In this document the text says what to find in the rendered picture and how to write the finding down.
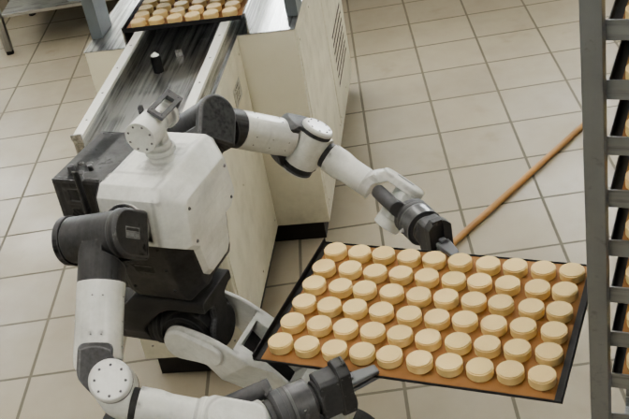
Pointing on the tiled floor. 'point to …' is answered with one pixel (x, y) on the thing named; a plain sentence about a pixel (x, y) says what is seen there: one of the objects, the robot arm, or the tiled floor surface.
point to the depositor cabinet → (277, 76)
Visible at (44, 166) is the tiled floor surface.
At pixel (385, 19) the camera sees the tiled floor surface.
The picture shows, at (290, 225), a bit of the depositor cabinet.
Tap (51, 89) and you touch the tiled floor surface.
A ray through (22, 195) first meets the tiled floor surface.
